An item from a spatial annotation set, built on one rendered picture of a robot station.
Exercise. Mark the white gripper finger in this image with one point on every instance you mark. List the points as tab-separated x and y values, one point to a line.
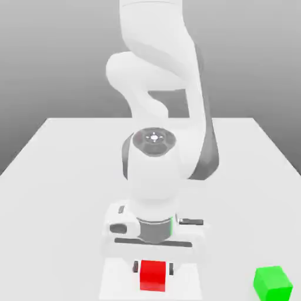
171	269
135	267

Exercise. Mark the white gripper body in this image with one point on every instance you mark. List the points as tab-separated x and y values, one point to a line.
152	252

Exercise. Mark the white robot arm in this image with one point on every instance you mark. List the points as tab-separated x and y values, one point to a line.
152	178

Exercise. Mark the small red cube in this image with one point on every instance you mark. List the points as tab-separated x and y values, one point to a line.
152	274

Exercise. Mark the small green cube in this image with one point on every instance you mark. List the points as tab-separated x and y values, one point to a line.
272	284

